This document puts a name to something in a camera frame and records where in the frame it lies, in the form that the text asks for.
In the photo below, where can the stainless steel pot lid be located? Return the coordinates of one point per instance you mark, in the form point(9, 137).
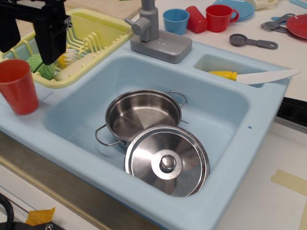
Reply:
point(168, 158)

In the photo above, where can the blue plastic plate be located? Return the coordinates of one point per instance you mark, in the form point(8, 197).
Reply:
point(244, 8)

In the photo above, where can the red plastic plate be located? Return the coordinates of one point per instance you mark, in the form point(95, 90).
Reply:
point(298, 25)

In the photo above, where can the grey toy measuring spoon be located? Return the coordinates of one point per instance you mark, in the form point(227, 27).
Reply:
point(242, 40)

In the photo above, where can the yellow dish brush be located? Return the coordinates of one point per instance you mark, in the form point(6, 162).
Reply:
point(67, 58)

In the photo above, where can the red mug with handle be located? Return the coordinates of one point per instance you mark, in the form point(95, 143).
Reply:
point(220, 16)

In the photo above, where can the yellow tape piece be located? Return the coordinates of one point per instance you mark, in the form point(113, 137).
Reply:
point(38, 217)

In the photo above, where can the green toy cabbage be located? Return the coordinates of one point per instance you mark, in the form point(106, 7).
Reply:
point(37, 65)

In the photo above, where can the cream plastic toy item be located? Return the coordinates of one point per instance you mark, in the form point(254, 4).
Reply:
point(263, 4)

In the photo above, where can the red tumbler lying down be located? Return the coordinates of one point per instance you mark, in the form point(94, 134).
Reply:
point(197, 22)

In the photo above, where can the beige masking tape strip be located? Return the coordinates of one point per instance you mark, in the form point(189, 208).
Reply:
point(290, 181)

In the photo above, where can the grey toy faucet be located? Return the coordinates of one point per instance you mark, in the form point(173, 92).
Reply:
point(148, 39)

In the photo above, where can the blue plastic cup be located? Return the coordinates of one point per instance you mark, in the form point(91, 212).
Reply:
point(176, 21)

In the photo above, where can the grey toy fork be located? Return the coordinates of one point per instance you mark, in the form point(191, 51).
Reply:
point(274, 26)

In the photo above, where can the yellow dish drying rack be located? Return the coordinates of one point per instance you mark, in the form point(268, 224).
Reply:
point(94, 36)

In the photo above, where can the yellow handled white toy knife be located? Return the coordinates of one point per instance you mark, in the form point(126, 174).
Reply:
point(258, 77)

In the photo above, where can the red plastic tumbler cup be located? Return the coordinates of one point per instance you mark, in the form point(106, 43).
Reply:
point(17, 86)

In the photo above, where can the wooden counter base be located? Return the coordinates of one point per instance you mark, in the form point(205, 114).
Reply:
point(84, 200)

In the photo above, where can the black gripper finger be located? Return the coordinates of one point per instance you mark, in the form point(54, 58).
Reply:
point(50, 37)
point(9, 33)

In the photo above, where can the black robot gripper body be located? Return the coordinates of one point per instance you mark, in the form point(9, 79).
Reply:
point(52, 12)

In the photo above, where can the blue toy utensil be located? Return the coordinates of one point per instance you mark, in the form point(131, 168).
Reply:
point(300, 3)

